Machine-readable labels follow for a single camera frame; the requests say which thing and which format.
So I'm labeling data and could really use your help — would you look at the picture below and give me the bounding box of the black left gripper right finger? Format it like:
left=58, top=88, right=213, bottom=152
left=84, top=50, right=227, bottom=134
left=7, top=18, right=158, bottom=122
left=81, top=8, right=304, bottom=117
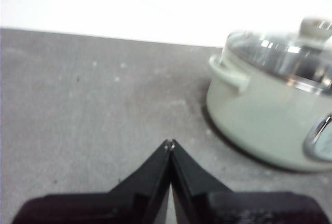
left=170, top=138, right=330, bottom=224

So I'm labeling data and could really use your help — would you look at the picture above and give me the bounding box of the glass lid with round knob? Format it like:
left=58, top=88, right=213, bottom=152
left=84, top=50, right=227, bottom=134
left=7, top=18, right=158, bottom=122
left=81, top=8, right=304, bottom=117
left=225, top=16, right=332, bottom=96

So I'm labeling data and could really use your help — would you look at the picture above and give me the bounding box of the pale green electric pot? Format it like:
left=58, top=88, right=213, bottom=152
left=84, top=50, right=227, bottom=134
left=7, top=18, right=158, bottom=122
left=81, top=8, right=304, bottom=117
left=206, top=31, right=332, bottom=174

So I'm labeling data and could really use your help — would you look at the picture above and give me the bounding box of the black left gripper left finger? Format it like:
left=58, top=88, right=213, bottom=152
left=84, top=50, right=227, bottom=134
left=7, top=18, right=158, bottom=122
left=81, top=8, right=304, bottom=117
left=11, top=138, right=172, bottom=224

